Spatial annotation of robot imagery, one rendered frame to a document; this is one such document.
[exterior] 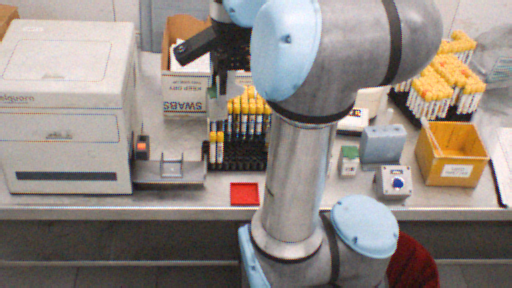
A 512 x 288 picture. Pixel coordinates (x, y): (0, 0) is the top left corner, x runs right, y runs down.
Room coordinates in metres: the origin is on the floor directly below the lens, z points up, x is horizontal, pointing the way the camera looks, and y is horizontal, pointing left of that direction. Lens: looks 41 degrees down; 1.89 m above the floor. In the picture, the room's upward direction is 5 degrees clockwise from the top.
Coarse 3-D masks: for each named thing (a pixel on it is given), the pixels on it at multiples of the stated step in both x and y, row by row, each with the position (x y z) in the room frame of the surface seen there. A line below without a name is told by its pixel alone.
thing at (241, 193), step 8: (232, 184) 1.00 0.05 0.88; (240, 184) 1.00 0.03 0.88; (248, 184) 1.00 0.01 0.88; (256, 184) 1.00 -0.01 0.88; (232, 192) 0.97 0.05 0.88; (240, 192) 0.97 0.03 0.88; (248, 192) 0.98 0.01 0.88; (256, 192) 0.98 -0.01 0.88; (232, 200) 0.94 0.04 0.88; (240, 200) 0.95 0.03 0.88; (248, 200) 0.95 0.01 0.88; (256, 200) 0.95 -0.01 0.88
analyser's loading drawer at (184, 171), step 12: (204, 156) 1.03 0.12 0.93; (132, 168) 0.99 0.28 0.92; (144, 168) 0.99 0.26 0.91; (156, 168) 0.99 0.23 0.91; (168, 168) 1.00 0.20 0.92; (180, 168) 0.97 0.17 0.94; (192, 168) 1.00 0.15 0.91; (204, 168) 0.99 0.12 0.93; (132, 180) 0.95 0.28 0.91; (144, 180) 0.95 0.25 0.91; (156, 180) 0.95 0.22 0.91; (168, 180) 0.96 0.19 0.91; (180, 180) 0.96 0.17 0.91; (192, 180) 0.96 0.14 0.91; (204, 180) 0.97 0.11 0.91
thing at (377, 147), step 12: (372, 132) 1.12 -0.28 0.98; (384, 132) 1.12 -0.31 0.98; (396, 132) 1.13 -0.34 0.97; (360, 144) 1.13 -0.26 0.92; (372, 144) 1.10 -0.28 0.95; (384, 144) 1.11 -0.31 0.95; (396, 144) 1.12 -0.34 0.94; (360, 156) 1.12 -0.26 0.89; (372, 156) 1.10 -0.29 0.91; (384, 156) 1.11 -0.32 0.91; (396, 156) 1.12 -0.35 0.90; (372, 168) 1.09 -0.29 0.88
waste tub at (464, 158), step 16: (432, 128) 1.18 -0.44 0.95; (448, 128) 1.18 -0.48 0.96; (464, 128) 1.18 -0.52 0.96; (416, 144) 1.17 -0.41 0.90; (432, 144) 1.18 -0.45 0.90; (448, 144) 1.18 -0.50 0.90; (464, 144) 1.18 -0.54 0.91; (480, 144) 1.11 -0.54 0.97; (432, 160) 1.06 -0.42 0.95; (448, 160) 1.05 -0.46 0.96; (464, 160) 1.05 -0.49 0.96; (480, 160) 1.06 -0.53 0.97; (432, 176) 1.05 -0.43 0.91; (448, 176) 1.05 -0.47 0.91; (464, 176) 1.05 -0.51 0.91; (480, 176) 1.06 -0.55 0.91
